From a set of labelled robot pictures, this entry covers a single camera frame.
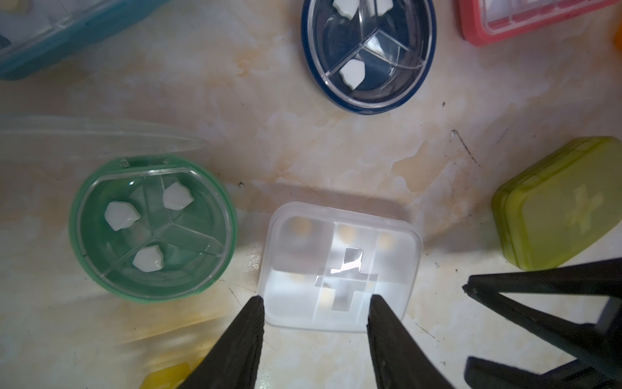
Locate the navy round pillbox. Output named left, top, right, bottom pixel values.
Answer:
left=301, top=1, right=437, bottom=115

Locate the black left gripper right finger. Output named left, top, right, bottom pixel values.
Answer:
left=367, top=294, right=453, bottom=389

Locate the yellow small pillbox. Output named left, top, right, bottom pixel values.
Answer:
left=139, top=358, right=203, bottom=389

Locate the teal rectangular pillbox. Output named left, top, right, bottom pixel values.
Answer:
left=1, top=0, right=165, bottom=81

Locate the pink rectangular pillbox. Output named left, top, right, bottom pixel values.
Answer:
left=457, top=0, right=618, bottom=47

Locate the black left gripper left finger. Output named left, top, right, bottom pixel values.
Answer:
left=180, top=296, right=265, bottom=388

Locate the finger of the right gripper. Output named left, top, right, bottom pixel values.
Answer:
left=464, top=357, right=612, bottom=389
left=463, top=258, right=621, bottom=379

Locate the green round pillbox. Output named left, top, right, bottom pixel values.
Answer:
left=1, top=115, right=237, bottom=303

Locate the white square pillbox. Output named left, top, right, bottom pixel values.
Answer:
left=258, top=202, right=423, bottom=332

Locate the lime green square pillbox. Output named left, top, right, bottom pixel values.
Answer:
left=492, top=136, right=621, bottom=272

